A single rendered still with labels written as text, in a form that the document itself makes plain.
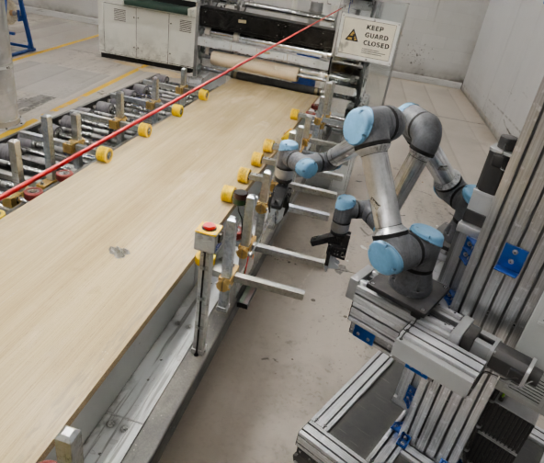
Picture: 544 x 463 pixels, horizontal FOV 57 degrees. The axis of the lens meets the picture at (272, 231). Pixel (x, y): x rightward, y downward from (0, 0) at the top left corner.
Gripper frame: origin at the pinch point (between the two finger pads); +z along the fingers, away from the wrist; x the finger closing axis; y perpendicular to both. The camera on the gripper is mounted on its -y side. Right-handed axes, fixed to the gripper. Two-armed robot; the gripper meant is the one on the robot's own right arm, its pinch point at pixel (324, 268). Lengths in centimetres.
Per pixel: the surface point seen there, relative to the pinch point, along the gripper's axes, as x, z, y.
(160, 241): -23, -7, -67
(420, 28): 884, -14, 40
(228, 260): -30.7, -12.5, -35.1
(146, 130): 77, -12, -123
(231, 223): -31, -29, -36
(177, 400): -78, 12, -34
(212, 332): -44, 13, -35
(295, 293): -26.5, -2.6, -8.0
